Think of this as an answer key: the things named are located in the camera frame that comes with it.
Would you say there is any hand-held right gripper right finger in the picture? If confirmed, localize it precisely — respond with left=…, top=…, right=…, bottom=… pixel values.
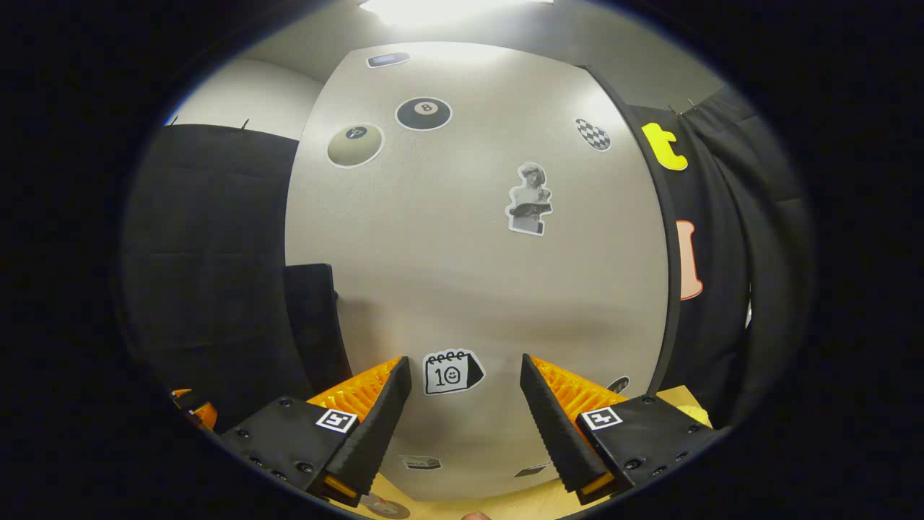
left=520, top=354, right=723, bottom=506

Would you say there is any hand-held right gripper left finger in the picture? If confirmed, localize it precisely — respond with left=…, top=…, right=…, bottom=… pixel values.
left=219, top=355, right=412, bottom=506

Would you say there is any round grey coaster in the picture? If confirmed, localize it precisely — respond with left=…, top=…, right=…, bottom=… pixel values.
left=359, top=493, right=412, bottom=520

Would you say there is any grey cabinet door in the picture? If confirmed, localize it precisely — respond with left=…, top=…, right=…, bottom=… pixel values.
left=284, top=41, right=672, bottom=503

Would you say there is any black backdrop cloth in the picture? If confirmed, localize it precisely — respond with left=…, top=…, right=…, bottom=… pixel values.
left=119, top=87, right=816, bottom=434

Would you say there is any ceiling light panel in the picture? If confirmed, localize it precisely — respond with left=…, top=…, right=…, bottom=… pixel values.
left=359, top=0, right=557, bottom=26

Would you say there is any black door handle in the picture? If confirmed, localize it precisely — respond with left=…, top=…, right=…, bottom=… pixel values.
left=283, top=264, right=354, bottom=397

